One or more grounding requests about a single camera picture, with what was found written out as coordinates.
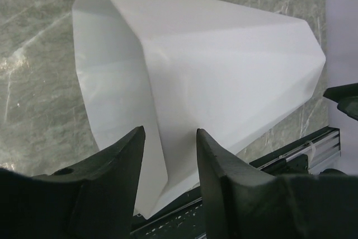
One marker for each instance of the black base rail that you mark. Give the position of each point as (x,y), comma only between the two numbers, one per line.
(185,218)

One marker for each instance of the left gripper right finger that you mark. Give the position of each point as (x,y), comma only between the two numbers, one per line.
(230,190)

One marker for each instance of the large white faceted container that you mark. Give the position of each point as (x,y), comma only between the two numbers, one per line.
(176,66)

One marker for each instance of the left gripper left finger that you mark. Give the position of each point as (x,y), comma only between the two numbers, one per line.
(95,197)

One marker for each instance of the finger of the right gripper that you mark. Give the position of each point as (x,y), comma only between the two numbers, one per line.
(345,97)

